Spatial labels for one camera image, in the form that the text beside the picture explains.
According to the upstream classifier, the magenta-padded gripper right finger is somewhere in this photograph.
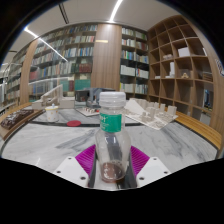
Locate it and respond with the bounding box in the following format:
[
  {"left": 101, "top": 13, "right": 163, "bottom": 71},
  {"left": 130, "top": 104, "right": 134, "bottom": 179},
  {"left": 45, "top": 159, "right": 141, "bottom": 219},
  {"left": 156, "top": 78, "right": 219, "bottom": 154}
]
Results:
[{"left": 126, "top": 145, "right": 172, "bottom": 190}]

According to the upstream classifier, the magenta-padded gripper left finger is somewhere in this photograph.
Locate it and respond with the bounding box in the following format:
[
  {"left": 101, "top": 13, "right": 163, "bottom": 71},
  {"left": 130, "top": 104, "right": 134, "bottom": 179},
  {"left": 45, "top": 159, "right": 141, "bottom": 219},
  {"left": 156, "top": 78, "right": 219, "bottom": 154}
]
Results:
[{"left": 53, "top": 144, "right": 98, "bottom": 189}]

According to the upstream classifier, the clear bottle with green label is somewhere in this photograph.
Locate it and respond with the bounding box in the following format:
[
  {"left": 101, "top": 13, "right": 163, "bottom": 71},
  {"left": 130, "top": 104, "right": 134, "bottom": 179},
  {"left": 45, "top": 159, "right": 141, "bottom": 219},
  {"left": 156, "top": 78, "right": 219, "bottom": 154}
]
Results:
[{"left": 94, "top": 91, "right": 132, "bottom": 184}]

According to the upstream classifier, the flat round red coaster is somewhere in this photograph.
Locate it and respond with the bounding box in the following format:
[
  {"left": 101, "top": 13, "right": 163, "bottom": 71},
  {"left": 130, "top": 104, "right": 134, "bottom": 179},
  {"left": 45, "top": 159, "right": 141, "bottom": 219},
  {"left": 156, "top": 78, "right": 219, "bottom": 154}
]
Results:
[{"left": 66, "top": 120, "right": 82, "bottom": 128}]

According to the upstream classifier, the white city block model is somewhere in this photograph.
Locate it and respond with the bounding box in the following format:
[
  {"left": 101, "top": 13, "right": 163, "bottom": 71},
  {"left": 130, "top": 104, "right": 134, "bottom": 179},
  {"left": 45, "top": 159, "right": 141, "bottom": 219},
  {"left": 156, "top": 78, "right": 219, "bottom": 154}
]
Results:
[{"left": 123, "top": 98, "right": 179, "bottom": 131}]

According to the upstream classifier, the white cup with lid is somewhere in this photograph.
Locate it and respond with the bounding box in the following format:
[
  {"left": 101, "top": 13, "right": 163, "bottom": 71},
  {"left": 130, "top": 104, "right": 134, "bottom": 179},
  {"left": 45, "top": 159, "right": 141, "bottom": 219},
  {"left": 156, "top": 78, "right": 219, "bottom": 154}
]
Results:
[{"left": 45, "top": 103, "right": 60, "bottom": 123}]

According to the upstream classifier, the slatted wooden bench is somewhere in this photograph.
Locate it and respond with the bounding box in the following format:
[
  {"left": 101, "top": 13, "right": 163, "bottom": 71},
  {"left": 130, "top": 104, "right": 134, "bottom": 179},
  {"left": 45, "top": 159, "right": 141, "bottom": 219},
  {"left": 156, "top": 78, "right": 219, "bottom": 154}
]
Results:
[
  {"left": 174, "top": 110, "right": 223, "bottom": 150},
  {"left": 0, "top": 101, "right": 33, "bottom": 124}
]

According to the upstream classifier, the long white building model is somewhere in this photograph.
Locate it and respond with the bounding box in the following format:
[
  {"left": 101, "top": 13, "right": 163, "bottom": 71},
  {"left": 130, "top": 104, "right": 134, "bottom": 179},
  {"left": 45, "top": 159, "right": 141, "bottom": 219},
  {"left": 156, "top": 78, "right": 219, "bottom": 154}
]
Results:
[{"left": 31, "top": 83, "right": 76, "bottom": 110}]

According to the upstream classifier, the wooden cubby shelf unit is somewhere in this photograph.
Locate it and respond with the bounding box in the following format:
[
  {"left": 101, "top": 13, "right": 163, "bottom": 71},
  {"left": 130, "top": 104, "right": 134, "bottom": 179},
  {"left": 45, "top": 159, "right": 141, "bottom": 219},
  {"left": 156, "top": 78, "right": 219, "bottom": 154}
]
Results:
[{"left": 146, "top": 14, "right": 224, "bottom": 128}]

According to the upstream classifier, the glass-fronted bookshelf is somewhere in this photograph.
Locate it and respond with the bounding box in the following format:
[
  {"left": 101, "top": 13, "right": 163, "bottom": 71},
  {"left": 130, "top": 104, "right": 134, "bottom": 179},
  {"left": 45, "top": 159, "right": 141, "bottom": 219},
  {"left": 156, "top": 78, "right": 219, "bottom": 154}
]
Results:
[{"left": 0, "top": 43, "right": 31, "bottom": 111}]

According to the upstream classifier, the narrow bookshelf full of books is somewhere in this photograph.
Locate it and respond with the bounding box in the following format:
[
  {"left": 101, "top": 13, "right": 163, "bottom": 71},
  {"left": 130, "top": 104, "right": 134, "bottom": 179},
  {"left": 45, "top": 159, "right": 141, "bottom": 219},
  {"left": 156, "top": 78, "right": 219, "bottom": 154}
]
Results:
[{"left": 119, "top": 26, "right": 150, "bottom": 96}]

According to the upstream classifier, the wide bookshelf full of books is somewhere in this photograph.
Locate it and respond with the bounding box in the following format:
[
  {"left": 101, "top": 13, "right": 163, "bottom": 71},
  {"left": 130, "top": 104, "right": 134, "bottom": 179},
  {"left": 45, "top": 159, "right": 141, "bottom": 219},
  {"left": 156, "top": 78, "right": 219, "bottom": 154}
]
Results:
[{"left": 28, "top": 23, "right": 99, "bottom": 103}]

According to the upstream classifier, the straight ceiling strip light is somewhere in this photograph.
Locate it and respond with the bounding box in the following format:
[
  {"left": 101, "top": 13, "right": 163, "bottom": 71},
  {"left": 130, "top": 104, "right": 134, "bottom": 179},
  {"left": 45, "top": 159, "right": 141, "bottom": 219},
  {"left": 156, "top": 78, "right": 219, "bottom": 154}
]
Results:
[{"left": 109, "top": 0, "right": 124, "bottom": 24}]

